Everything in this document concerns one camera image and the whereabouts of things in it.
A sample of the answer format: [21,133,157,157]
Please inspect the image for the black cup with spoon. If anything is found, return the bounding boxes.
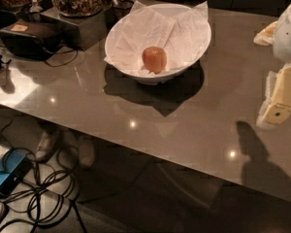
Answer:
[105,0,135,20]

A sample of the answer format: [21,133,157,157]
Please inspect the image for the dark metal jar stand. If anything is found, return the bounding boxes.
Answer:
[41,8,108,50]

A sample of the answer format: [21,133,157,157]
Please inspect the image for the white shoe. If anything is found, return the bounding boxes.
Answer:
[35,130,60,163]
[78,136,95,169]

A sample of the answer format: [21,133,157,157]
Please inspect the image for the black device with label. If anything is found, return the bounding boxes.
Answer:
[0,19,62,60]

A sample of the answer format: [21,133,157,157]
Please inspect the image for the black floor cables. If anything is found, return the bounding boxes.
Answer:
[0,115,88,233]

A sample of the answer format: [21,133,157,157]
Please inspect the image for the white shoe left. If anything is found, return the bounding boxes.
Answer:
[35,130,60,163]

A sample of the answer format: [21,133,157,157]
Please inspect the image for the white shoe right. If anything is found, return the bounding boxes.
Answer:
[78,136,95,169]

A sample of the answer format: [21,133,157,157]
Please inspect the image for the white rounded gripper body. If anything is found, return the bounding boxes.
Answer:
[273,4,291,63]

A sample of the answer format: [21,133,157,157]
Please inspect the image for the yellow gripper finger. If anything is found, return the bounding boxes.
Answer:
[253,21,277,46]
[256,63,291,129]

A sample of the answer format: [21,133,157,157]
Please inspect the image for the blue box on floor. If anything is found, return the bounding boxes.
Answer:
[0,150,25,197]

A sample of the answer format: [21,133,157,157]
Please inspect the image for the red orange apple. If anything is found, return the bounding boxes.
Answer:
[142,47,167,74]

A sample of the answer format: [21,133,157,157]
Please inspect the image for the white paper napkin liner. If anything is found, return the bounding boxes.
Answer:
[103,0,210,78]

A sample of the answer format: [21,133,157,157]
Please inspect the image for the silver scoop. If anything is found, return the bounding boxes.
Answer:
[29,0,43,13]

